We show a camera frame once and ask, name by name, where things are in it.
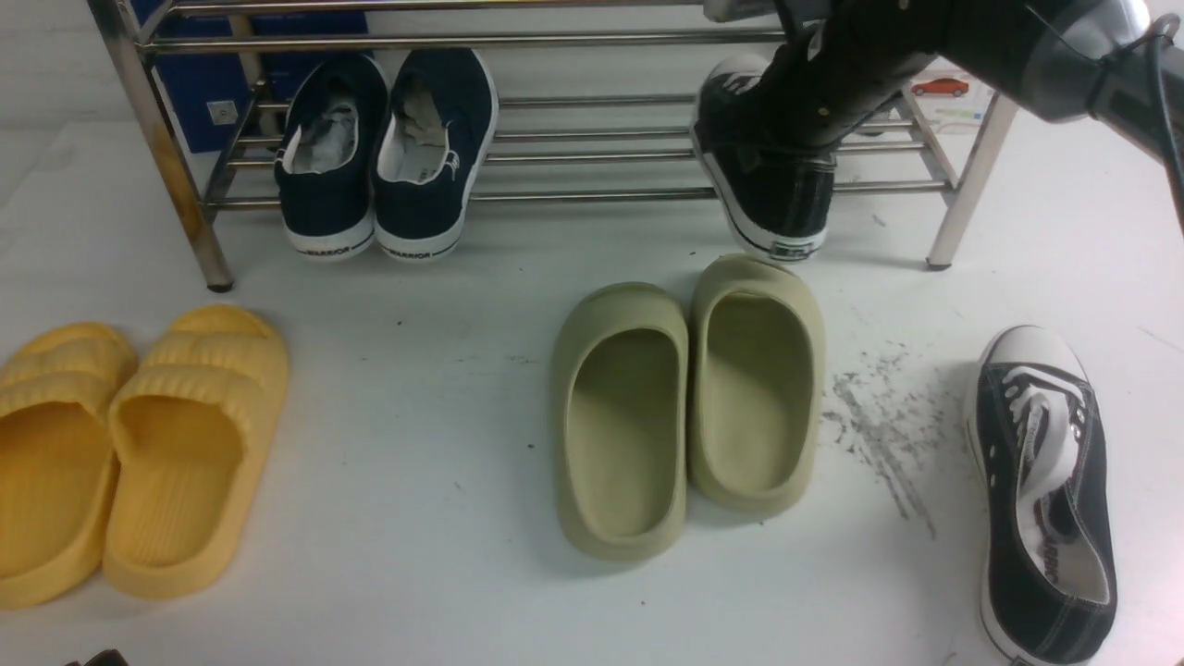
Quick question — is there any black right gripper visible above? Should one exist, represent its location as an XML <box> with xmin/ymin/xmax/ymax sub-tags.
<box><xmin>753</xmin><ymin>1</ymin><xmax>944</xmax><ymax>152</ymax></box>

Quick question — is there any black canvas sneaker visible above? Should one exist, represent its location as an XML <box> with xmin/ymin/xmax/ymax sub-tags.
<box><xmin>690</xmin><ymin>55</ymin><xmax>836</xmax><ymax>263</ymax></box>
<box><xmin>964</xmin><ymin>325</ymin><xmax>1117</xmax><ymax>665</ymax></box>

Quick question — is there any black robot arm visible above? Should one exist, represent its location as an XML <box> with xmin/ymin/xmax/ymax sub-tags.
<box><xmin>757</xmin><ymin>1</ymin><xmax>1180</xmax><ymax>209</ymax></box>

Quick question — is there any stainless steel shoe rack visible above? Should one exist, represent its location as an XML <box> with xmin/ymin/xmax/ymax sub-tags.
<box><xmin>88</xmin><ymin>1</ymin><xmax>1018</xmax><ymax>294</ymax></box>

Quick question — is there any blue box behind rack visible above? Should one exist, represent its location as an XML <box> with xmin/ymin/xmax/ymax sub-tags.
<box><xmin>156</xmin><ymin>12</ymin><xmax>368</xmax><ymax>154</ymax></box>

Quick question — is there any poster with red car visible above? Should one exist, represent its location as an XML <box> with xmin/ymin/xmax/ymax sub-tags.
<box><xmin>908</xmin><ymin>70</ymin><xmax>995</xmax><ymax>134</ymax></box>

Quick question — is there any right olive foam slipper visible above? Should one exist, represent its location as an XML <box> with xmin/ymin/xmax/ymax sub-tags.
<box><xmin>688</xmin><ymin>252</ymin><xmax>826</xmax><ymax>518</ymax></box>

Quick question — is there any olive foam slipper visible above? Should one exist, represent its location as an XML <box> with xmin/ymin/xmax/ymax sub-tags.
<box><xmin>549</xmin><ymin>282</ymin><xmax>690</xmax><ymax>563</ymax></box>
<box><xmin>688</xmin><ymin>252</ymin><xmax>826</xmax><ymax>518</ymax></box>

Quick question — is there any left olive foam slipper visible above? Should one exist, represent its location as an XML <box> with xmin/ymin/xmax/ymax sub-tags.
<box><xmin>549</xmin><ymin>282</ymin><xmax>690</xmax><ymax>563</ymax></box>

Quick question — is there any right navy canvas shoe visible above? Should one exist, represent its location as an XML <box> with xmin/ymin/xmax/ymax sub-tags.
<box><xmin>369</xmin><ymin>49</ymin><xmax>500</xmax><ymax>263</ymax></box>

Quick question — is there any navy canvas shoe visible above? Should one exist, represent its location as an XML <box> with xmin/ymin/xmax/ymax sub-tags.
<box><xmin>369</xmin><ymin>49</ymin><xmax>500</xmax><ymax>263</ymax></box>
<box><xmin>272</xmin><ymin>52</ymin><xmax>388</xmax><ymax>262</ymax></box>

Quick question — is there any left navy canvas shoe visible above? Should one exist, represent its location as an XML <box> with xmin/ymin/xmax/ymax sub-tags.
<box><xmin>272</xmin><ymin>52</ymin><xmax>388</xmax><ymax>262</ymax></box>

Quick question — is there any right yellow rubber slipper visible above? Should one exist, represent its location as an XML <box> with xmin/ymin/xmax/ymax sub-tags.
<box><xmin>103</xmin><ymin>305</ymin><xmax>290</xmax><ymax>598</ymax></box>

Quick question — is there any yellow rubber slipper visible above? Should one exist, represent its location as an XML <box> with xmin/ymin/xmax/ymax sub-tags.
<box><xmin>1</xmin><ymin>322</ymin><xmax>137</xmax><ymax>610</ymax></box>
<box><xmin>103</xmin><ymin>305</ymin><xmax>290</xmax><ymax>598</ymax></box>

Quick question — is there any left yellow rubber slipper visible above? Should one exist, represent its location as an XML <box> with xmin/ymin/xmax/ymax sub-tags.
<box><xmin>1</xmin><ymin>322</ymin><xmax>137</xmax><ymax>610</ymax></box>

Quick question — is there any dark object bottom edge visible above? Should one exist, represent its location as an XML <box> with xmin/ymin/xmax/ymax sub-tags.
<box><xmin>67</xmin><ymin>648</ymin><xmax>130</xmax><ymax>666</ymax></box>

